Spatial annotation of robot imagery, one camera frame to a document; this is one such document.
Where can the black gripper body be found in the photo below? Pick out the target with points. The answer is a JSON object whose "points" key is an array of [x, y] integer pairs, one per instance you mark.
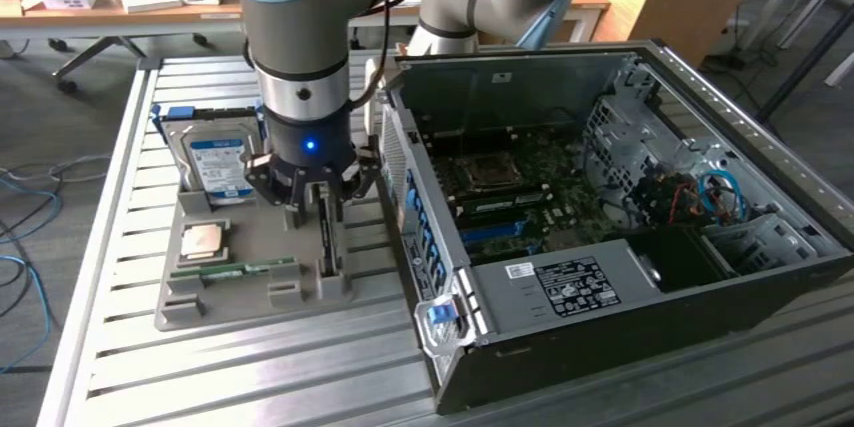
{"points": [[310, 144]]}

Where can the black Nvidia graphics card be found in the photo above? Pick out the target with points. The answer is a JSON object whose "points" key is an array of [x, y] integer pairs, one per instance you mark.
{"points": [[329, 242]]}

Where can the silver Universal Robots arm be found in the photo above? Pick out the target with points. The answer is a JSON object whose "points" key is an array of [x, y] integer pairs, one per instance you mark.
{"points": [[301, 37]]}

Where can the grey parts rack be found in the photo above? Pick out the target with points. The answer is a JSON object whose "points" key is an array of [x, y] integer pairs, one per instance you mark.
{"points": [[267, 257]]}

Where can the hard disk in blue caddy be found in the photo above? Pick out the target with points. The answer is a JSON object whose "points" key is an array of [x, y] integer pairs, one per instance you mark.
{"points": [[214, 162]]}

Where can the silver CPU chip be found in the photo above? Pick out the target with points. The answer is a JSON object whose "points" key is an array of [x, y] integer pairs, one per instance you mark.
{"points": [[201, 241]]}

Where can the green RAM stick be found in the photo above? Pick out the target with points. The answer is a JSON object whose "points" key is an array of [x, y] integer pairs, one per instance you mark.
{"points": [[234, 269], [501, 204]]}

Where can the metal CPU socket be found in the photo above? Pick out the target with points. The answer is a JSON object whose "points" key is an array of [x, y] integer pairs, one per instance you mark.
{"points": [[490, 172]]}

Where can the blue expansion slot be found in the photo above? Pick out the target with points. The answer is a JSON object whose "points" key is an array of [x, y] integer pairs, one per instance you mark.
{"points": [[490, 233]]}

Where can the blue case latch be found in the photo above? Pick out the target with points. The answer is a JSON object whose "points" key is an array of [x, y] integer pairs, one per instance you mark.
{"points": [[441, 313]]}

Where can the white case sticker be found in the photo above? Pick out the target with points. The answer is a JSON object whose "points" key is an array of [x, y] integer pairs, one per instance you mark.
{"points": [[502, 77]]}

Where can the white booklet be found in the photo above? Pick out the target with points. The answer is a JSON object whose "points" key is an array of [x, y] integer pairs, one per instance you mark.
{"points": [[403, 1]]}

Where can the green motherboard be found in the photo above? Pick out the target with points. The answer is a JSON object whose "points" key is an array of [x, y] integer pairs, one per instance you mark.
{"points": [[574, 207]]}

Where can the grey power supply unit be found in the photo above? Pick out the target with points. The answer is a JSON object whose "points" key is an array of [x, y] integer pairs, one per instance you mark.
{"points": [[514, 307]]}

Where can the perforated silver disk bay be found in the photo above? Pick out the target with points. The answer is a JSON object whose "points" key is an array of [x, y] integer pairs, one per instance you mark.
{"points": [[621, 147]]}

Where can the black open PC case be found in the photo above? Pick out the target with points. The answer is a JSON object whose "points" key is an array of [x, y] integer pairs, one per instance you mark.
{"points": [[601, 362]]}

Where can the black floor object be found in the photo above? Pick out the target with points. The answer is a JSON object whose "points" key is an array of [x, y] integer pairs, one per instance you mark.
{"points": [[724, 63]]}

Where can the wooden cabinet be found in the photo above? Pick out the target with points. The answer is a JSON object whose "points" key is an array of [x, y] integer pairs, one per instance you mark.
{"points": [[701, 7]]}

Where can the white furniture foot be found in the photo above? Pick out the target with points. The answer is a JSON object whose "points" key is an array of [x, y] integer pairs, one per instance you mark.
{"points": [[841, 72]]}

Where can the black partition post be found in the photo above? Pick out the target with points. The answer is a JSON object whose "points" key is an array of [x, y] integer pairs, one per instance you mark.
{"points": [[801, 72]]}

